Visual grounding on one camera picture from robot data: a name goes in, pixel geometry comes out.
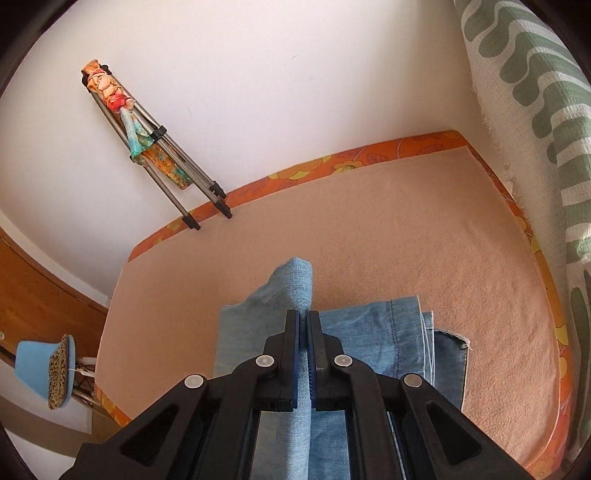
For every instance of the light blue chair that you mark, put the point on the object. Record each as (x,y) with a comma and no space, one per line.
(32,364)

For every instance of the peach blanket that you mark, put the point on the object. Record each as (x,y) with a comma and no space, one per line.
(392,230)

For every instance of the wooden door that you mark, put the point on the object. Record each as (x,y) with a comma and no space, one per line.
(37,295)

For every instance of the blue denim pants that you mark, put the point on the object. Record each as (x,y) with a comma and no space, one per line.
(360,337)

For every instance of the green white patterned cloth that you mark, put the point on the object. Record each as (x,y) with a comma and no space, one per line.
(521,69)

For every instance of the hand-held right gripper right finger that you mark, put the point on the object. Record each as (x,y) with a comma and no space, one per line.
(317,353)

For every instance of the leopard print cushion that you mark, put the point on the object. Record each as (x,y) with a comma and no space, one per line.
(57,374)

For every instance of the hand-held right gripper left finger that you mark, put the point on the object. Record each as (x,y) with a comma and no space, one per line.
(291,350)

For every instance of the folded metal frame floral fabric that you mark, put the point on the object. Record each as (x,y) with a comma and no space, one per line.
(152,143)

